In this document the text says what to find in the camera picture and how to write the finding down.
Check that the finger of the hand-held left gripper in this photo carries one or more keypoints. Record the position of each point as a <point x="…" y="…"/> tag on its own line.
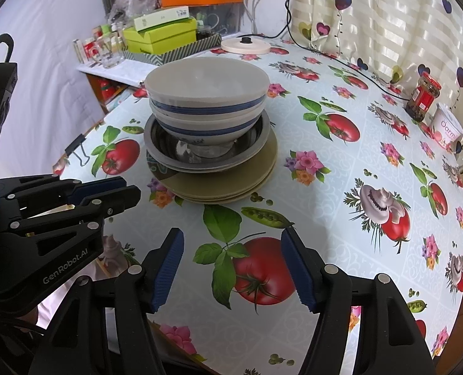
<point x="126" y="199"/>
<point x="94" y="185"/>

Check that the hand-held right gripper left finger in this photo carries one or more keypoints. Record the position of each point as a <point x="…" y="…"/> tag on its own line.
<point x="169" y="269"/>

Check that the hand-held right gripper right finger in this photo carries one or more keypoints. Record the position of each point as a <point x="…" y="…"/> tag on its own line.
<point x="297" y="269"/>

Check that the white bowl blue stripe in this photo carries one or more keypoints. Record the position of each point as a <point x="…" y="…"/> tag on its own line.
<point x="200" y="129"/>
<point x="204" y="86"/>

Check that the stainless steel bowl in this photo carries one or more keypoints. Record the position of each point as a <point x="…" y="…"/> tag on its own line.
<point x="251" y="144"/>

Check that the black binder clip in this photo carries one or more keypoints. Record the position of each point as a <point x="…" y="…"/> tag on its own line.
<point x="75" y="144"/>

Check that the vegetable print tablecloth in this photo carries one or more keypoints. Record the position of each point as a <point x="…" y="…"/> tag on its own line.
<point x="325" y="211"/>

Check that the wooden side shelf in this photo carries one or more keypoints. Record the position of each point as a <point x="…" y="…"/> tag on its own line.
<point x="94" y="93"/>

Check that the red printed packet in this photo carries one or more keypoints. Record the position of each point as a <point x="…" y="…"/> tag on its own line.
<point x="107" y="90"/>

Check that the white shelf board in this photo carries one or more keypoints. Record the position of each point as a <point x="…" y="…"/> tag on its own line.
<point x="126" y="74"/>

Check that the glass mug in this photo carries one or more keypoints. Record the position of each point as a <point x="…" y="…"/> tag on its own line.
<point x="110" y="56"/>

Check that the row of small bottles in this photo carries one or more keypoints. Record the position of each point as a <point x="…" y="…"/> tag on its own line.
<point x="85" y="45"/>

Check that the grey zigzag pattern tray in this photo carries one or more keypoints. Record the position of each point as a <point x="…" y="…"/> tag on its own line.
<point x="184" y="54"/>

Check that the lime green box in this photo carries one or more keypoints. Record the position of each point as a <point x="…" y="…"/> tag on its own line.
<point x="165" y="39"/>

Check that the pale green flat box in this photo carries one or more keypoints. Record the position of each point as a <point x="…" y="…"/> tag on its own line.
<point x="157" y="19"/>

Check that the dark glass jar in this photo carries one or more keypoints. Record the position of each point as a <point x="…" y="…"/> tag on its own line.
<point x="108" y="2"/>

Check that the clear plastic bag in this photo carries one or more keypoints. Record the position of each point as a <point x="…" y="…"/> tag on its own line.
<point x="137" y="2"/>

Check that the cream kettle base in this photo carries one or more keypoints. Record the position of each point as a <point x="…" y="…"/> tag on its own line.
<point x="251" y="48"/>

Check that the white yogurt tub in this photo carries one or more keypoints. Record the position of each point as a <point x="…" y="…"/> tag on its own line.
<point x="448" y="127"/>

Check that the red lid sauce jar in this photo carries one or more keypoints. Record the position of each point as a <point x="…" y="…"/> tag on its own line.
<point x="422" y="99"/>

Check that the striped heart print curtain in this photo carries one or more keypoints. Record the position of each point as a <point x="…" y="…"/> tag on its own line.
<point x="391" y="15"/>

